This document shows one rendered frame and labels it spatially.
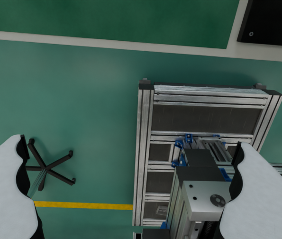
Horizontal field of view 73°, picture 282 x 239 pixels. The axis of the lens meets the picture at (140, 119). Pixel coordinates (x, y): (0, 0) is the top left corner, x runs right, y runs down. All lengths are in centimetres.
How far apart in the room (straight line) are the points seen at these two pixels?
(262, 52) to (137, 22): 33
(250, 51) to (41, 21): 52
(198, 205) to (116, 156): 122
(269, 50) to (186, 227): 49
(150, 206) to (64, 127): 95
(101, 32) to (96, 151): 123
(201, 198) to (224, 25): 41
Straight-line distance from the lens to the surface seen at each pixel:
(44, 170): 177
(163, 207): 174
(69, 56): 135
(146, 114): 116
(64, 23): 54
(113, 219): 227
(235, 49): 57
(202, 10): 53
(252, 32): 56
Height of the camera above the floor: 126
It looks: 61 degrees down
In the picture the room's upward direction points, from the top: 178 degrees clockwise
